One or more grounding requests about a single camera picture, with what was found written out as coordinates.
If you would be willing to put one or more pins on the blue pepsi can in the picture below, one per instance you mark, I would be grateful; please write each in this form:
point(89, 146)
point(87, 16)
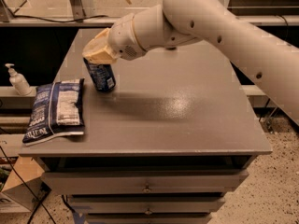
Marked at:
point(102, 76)

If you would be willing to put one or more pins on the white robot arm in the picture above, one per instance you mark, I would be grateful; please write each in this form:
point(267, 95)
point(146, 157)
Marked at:
point(269, 62)

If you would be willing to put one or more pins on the grey drawer cabinet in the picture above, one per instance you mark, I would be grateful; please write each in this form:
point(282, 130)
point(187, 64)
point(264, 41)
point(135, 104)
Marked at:
point(164, 147)

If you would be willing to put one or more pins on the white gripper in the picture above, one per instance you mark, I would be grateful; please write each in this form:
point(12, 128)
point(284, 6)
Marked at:
point(123, 38)

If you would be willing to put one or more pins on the metal frame post left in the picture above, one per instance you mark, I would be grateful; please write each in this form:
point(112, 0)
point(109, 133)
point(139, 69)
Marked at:
point(82, 9)

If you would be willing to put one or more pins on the blue chip bag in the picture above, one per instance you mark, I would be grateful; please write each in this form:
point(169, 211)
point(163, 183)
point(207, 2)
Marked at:
point(57, 111)

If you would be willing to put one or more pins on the white pump bottle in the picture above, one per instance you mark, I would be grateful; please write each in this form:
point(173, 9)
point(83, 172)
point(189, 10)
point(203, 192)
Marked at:
point(18, 81)

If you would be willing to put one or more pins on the cardboard box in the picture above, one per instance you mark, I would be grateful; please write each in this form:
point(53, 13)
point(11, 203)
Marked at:
point(20, 191)

